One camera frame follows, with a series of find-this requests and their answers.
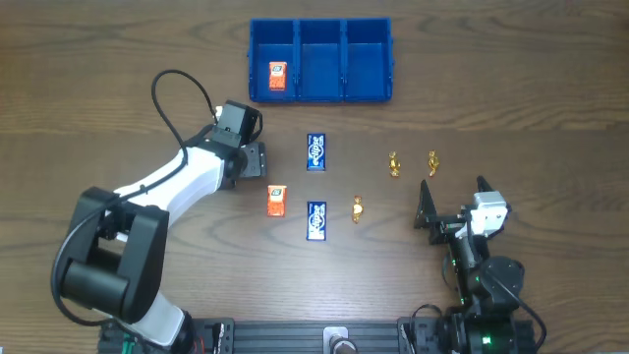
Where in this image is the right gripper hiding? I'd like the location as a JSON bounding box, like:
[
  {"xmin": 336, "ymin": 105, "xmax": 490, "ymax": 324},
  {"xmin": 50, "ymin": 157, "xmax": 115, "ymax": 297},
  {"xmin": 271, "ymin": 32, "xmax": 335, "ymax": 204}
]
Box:
[{"xmin": 413, "ymin": 175, "xmax": 495, "ymax": 246}]

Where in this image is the blue candy pack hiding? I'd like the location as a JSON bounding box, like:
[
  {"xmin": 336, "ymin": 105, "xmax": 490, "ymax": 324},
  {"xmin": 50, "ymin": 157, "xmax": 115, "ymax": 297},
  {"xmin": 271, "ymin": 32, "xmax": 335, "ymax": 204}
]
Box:
[
  {"xmin": 306, "ymin": 132, "xmax": 327, "ymax": 172},
  {"xmin": 306, "ymin": 200, "xmax": 328, "ymax": 242}
]

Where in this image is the orange candy box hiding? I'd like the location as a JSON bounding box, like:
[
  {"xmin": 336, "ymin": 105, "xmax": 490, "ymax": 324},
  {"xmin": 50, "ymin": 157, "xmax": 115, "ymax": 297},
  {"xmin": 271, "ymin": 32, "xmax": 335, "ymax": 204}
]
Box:
[
  {"xmin": 267, "ymin": 61, "xmax": 289, "ymax": 92},
  {"xmin": 265, "ymin": 184, "xmax": 288, "ymax": 218}
]

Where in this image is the blue tray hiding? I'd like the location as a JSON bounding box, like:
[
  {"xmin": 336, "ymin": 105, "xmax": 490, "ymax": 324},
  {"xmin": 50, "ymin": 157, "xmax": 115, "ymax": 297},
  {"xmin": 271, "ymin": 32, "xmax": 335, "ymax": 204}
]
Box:
[{"xmin": 248, "ymin": 17, "xmax": 396, "ymax": 104}]

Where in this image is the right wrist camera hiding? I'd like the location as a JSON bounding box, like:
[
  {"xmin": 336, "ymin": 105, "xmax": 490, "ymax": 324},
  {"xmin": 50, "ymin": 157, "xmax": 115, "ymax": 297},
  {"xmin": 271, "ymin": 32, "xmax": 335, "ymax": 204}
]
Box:
[{"xmin": 454, "ymin": 190, "xmax": 510, "ymax": 241}]

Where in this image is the black cable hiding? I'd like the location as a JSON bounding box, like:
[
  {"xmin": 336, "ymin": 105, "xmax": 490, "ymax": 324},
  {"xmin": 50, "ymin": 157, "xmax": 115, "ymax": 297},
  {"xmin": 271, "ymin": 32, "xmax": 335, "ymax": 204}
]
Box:
[
  {"xmin": 479, "ymin": 269, "xmax": 548, "ymax": 353},
  {"xmin": 50, "ymin": 68, "xmax": 218, "ymax": 328}
]

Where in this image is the mounting rail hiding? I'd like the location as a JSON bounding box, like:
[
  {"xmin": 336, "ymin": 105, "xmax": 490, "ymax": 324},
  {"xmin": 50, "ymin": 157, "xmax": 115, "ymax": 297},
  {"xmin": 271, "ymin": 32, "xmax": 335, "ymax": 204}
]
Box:
[{"xmin": 100, "ymin": 317, "xmax": 537, "ymax": 354}]

